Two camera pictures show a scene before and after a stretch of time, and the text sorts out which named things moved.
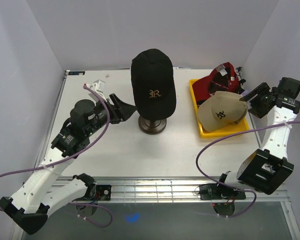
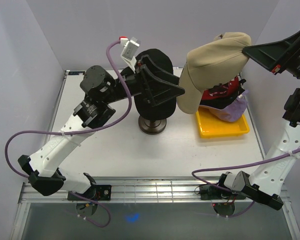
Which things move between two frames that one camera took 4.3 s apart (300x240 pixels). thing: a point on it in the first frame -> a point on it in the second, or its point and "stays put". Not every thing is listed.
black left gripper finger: [120, 111] -> [160, 85]
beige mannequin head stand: [152, 127] stays put
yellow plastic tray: [241, 128] stays put
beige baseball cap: [220, 109] -> [214, 62]
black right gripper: [255, 109] -> [277, 56]
